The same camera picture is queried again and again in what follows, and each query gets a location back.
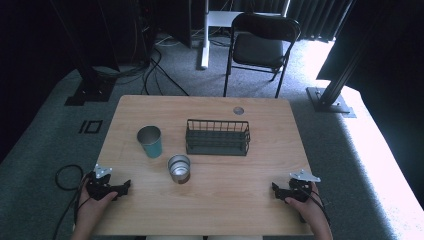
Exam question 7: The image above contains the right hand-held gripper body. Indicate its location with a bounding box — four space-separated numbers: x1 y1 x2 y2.
285 168 322 204

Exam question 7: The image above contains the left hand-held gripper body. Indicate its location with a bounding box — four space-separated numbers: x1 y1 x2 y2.
85 163 122 202

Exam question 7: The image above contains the person's left hand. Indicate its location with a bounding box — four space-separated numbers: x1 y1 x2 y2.
76 173 119 224

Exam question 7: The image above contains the person's right hand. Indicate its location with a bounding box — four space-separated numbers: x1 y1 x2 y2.
284 182 326 228

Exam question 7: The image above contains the teal plastic cup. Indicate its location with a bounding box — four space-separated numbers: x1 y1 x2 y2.
136 125 164 159

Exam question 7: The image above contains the short silver metal cup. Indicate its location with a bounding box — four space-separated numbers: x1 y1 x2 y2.
166 153 192 185

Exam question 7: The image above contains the black stand with base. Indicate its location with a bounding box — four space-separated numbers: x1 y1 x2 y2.
49 0 118 107

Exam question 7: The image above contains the black folding chair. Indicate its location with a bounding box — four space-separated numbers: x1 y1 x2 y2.
222 12 302 99

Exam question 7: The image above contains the black computer case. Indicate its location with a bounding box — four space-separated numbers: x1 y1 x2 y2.
156 0 193 50

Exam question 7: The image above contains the dark curtain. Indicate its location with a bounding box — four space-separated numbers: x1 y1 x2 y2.
286 0 355 43

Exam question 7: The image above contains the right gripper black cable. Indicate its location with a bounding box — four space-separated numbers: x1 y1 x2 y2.
298 181 332 228

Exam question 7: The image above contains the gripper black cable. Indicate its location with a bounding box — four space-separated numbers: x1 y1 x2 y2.
298 181 332 228
52 174 93 240

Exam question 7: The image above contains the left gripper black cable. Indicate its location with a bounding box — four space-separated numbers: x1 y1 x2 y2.
52 174 93 240

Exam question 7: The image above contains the black cable loop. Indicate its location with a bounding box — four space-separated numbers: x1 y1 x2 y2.
54 163 85 192

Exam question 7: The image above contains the black wire basket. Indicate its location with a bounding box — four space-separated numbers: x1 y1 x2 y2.
184 118 252 157

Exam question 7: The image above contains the black metal post with base plate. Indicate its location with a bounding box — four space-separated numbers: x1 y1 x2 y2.
305 0 384 119

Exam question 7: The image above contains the bundle of black floor cables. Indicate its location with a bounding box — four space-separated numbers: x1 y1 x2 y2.
93 46 190 98

